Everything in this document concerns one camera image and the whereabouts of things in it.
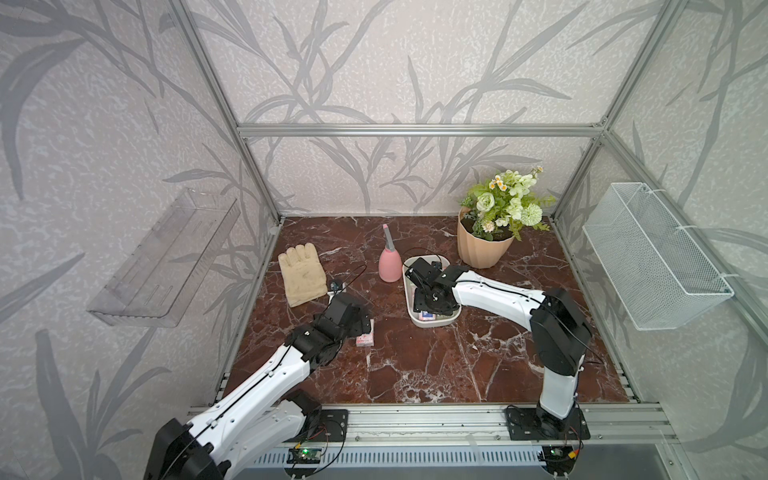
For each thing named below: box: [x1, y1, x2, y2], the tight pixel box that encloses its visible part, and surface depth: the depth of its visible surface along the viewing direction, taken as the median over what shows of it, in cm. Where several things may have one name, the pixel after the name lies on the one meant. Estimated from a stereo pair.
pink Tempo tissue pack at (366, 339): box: [356, 319, 375, 347], surface depth 88 cm
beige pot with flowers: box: [457, 166, 556, 269], surface depth 88 cm
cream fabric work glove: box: [278, 242, 328, 307], surface depth 107 cm
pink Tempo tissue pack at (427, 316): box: [419, 310, 436, 321], surface depth 91 cm
